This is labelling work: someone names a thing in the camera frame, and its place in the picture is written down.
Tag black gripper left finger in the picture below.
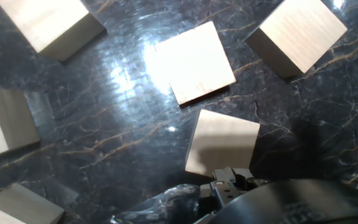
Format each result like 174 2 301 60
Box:
209 167 239 208

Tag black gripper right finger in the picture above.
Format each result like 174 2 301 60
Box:
232 168 255 189

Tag large wooden cube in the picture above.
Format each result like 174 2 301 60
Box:
0 182 65 224
154 21 237 108
244 0 349 78
0 0 107 62
0 88 42 161
184 108 261 178

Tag dark marble pattern mat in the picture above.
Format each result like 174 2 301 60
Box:
0 0 358 224

